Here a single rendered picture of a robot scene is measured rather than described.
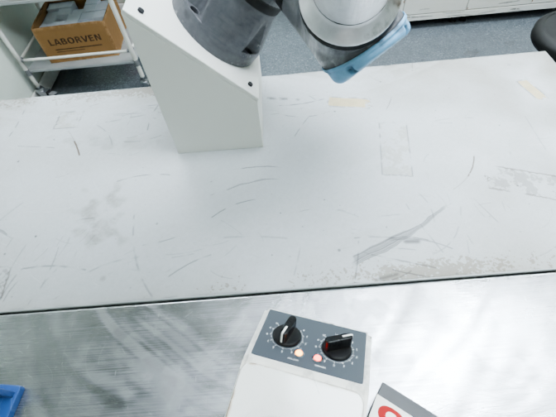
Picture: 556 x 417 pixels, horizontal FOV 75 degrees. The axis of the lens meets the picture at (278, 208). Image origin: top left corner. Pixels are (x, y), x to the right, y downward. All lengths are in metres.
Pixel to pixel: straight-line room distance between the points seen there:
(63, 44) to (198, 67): 1.95
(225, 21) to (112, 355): 0.46
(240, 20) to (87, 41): 1.91
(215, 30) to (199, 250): 0.31
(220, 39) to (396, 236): 0.38
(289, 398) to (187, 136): 0.44
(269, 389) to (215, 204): 0.31
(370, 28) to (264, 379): 0.38
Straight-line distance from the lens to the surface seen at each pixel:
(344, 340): 0.42
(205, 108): 0.61
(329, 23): 0.45
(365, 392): 0.41
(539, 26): 1.66
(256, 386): 0.38
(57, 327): 0.58
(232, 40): 0.58
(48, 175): 0.76
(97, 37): 2.41
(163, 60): 0.57
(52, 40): 2.49
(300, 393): 0.38
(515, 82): 0.87
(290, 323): 0.42
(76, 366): 0.55
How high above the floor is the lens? 1.36
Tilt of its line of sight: 55 degrees down
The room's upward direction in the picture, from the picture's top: 6 degrees counter-clockwise
